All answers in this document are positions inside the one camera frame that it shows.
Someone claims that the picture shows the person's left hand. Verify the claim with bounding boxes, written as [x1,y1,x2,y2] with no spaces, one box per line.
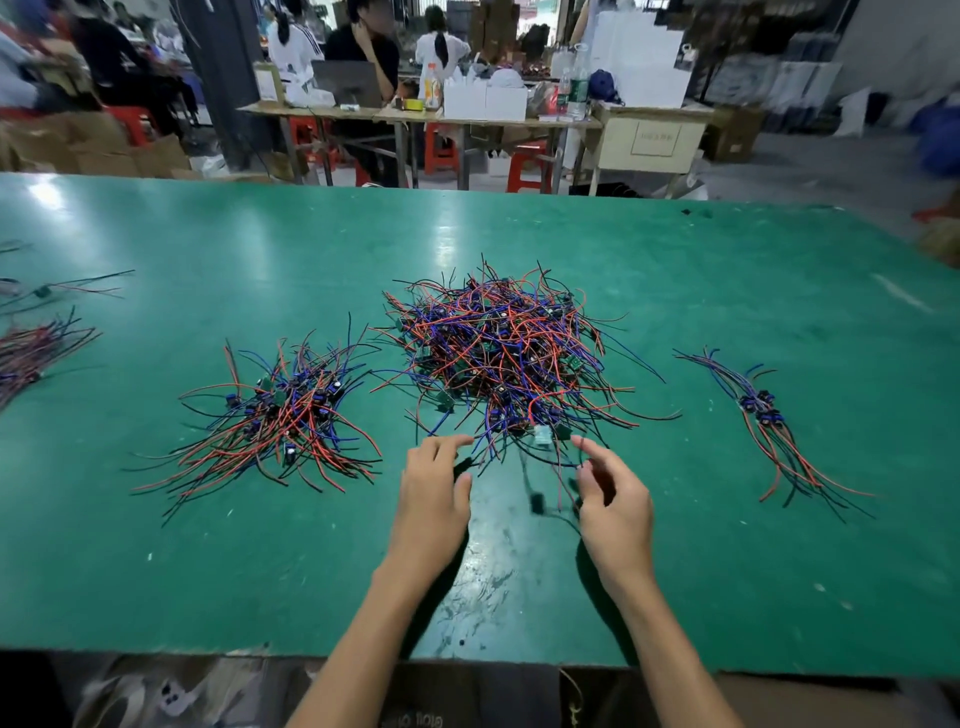
[387,433,477,587]

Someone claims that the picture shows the person's right hand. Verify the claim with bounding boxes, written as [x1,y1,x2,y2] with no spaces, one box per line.
[570,435,657,602]

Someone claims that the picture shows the pile of wires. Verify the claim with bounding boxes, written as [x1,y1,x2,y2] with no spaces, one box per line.
[375,262,680,482]

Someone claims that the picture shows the single thin dark wire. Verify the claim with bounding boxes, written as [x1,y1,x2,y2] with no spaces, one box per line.
[30,270,137,302]

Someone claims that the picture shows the person's right forearm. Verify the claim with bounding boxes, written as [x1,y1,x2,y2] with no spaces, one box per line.
[612,577,744,728]

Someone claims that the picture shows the person's left forearm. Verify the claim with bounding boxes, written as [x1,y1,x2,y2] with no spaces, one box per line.
[288,562,452,728]

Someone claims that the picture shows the red plastic stool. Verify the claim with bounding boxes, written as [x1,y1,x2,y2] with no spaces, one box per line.
[108,106,156,147]
[424,124,464,177]
[289,117,335,171]
[507,142,557,195]

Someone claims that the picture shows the cream cabinet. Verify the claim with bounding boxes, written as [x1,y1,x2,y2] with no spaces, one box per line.
[588,105,719,197]

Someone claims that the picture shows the long wooden work table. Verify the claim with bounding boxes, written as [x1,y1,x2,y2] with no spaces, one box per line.
[240,102,719,194]

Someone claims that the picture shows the brown cardboard box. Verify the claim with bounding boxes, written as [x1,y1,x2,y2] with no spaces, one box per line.
[705,105,767,164]

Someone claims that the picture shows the row of white containers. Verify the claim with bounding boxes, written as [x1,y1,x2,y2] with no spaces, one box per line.
[444,72,530,123]

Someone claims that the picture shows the grey laptop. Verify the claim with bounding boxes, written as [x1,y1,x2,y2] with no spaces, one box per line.
[312,61,386,108]

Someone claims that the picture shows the stack of white boxes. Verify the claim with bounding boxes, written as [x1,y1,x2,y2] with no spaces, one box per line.
[588,7,695,110]

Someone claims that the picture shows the dark pillar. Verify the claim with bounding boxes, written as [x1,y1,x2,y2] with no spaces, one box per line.
[172,0,284,170]

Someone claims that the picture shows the row of cardboard boxes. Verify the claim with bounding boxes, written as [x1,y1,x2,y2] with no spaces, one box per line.
[0,112,194,182]

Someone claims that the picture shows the heap of blue bags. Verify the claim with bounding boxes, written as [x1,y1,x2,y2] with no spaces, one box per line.
[915,102,960,179]

